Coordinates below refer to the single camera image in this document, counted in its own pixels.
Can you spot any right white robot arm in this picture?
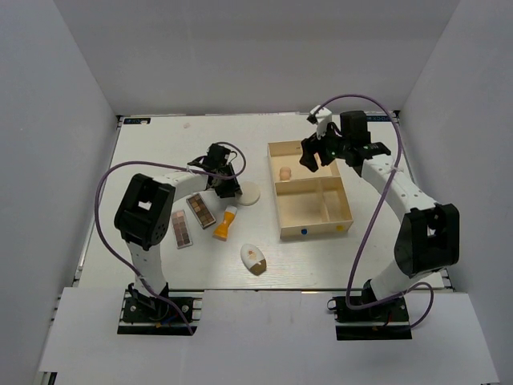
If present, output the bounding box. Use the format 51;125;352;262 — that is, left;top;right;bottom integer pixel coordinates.
300;107;460;320

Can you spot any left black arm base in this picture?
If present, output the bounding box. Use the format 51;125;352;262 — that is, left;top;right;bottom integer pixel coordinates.
117;290;203;337

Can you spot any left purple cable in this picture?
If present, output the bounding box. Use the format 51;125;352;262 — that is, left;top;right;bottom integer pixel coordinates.
94;142;248;336

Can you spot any orange white foundation bottle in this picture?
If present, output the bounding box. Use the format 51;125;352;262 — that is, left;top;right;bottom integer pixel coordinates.
213;205;237;241

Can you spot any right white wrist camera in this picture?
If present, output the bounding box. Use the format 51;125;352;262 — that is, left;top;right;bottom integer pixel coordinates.
307;105;333;139

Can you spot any white egg-shaped sponge case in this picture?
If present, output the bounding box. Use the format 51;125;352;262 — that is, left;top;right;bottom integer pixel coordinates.
240;244;267;276

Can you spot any beige makeup sponge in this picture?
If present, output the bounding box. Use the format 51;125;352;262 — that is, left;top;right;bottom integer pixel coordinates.
279;166;292;181

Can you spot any brown long eyeshadow palette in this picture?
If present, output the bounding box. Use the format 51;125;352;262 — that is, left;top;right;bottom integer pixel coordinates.
186;193;216;229

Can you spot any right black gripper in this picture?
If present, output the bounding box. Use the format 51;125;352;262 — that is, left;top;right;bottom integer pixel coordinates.
300;120;350;172

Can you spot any cream divided organizer box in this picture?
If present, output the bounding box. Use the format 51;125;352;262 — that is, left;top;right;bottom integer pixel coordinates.
268;140;353;241

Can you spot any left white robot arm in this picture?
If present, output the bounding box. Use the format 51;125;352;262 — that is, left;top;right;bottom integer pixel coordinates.
114;142;241;320

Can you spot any mauve long eyeshadow palette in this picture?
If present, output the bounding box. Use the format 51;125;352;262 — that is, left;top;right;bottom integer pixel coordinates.
171;210;192;249

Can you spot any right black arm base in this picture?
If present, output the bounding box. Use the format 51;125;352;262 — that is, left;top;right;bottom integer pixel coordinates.
327;296;412;341

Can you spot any round white powder puff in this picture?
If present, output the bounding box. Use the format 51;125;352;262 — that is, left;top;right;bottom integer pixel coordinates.
236;181;261;206

